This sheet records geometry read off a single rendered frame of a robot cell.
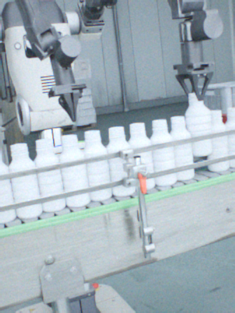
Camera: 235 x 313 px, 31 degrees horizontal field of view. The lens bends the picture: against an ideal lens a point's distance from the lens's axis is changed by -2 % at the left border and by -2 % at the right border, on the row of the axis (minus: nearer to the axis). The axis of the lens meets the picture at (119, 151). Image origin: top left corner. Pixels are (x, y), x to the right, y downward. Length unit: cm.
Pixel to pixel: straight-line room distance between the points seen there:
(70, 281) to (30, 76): 79
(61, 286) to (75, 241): 11
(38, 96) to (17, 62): 14
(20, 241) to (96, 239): 18
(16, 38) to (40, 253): 83
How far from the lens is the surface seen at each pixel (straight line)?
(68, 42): 117
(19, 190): 95
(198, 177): 114
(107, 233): 101
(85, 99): 1068
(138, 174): 93
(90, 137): 99
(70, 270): 100
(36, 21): 121
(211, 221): 115
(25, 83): 154
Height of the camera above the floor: 130
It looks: 11 degrees down
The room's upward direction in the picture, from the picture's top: 7 degrees counter-clockwise
